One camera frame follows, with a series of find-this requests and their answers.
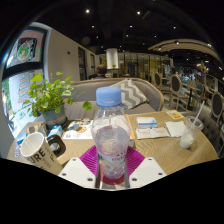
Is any person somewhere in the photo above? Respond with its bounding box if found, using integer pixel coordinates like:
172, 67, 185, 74
94, 64, 108, 79

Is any green potted plant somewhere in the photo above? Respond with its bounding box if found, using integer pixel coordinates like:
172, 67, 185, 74
23, 70, 94, 129

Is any white printed leaflet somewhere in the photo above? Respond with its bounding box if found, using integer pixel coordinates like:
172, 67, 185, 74
134, 126, 171, 140

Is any group of dining chairs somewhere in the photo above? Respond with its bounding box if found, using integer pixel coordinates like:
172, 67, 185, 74
151, 71, 224, 134

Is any yellow card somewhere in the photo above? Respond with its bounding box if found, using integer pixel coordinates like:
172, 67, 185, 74
165, 109, 185, 121

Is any white paper napkin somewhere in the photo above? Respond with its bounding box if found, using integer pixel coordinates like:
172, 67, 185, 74
164, 120, 187, 138

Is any group of ceiling lights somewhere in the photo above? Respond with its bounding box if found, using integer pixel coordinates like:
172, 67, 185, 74
83, 8, 214, 48

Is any grey white chevron cushion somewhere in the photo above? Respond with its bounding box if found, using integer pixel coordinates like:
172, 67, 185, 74
109, 78, 149, 111

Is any grey tufted armchair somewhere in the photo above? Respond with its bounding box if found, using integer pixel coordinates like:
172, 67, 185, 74
181, 109, 224, 158

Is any clear plastic cup with straw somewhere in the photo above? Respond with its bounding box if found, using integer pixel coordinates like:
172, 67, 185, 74
179, 99, 206, 150

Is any grey curved sofa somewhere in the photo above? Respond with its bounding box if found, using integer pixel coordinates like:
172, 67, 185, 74
63, 77, 165, 120

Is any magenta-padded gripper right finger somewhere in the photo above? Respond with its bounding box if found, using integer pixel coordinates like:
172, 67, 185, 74
125, 145, 168, 190

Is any light blue box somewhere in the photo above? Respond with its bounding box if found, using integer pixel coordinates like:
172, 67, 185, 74
46, 124, 64, 138

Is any small blue box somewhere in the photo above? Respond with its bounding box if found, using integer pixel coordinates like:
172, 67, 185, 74
14, 130, 30, 148

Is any window with festive decorations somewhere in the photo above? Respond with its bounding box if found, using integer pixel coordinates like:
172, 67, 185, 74
1, 28, 48, 134

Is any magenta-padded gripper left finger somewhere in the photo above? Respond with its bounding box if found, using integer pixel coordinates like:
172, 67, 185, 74
58, 144, 100, 190

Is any clear bottle with blue cap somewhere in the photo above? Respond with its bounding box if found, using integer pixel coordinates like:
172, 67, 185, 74
90, 86, 132, 180

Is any white mug with dark lettering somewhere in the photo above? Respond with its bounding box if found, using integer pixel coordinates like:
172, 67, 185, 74
19, 131, 67, 176

